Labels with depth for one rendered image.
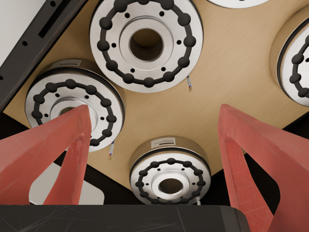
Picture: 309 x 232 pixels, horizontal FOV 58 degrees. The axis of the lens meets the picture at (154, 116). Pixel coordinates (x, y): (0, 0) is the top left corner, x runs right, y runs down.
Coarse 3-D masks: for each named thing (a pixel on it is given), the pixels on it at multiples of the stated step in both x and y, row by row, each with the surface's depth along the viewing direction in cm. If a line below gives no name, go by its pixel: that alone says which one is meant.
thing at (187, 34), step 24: (120, 0) 23; (144, 0) 23; (168, 0) 23; (96, 24) 24; (120, 24) 24; (168, 24) 24; (192, 24) 24; (96, 48) 25; (192, 48) 25; (120, 72) 27; (144, 72) 26; (168, 72) 27
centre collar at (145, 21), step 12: (132, 24) 23; (144, 24) 23; (156, 24) 23; (120, 36) 24; (168, 36) 24; (120, 48) 24; (168, 48) 24; (132, 60) 25; (144, 60) 25; (156, 60) 25
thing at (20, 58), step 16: (48, 0) 16; (64, 0) 18; (48, 16) 17; (64, 16) 17; (32, 32) 17; (48, 32) 17; (16, 48) 18; (32, 48) 18; (16, 64) 19; (0, 80) 19; (16, 80) 19; (0, 96) 20
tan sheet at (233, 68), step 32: (96, 0) 26; (288, 0) 26; (64, 32) 27; (224, 32) 27; (256, 32) 27; (224, 64) 29; (256, 64) 29; (128, 96) 31; (160, 96) 31; (192, 96) 32; (224, 96) 32; (256, 96) 32; (128, 128) 34; (160, 128) 34; (192, 128) 34; (96, 160) 37; (128, 160) 37
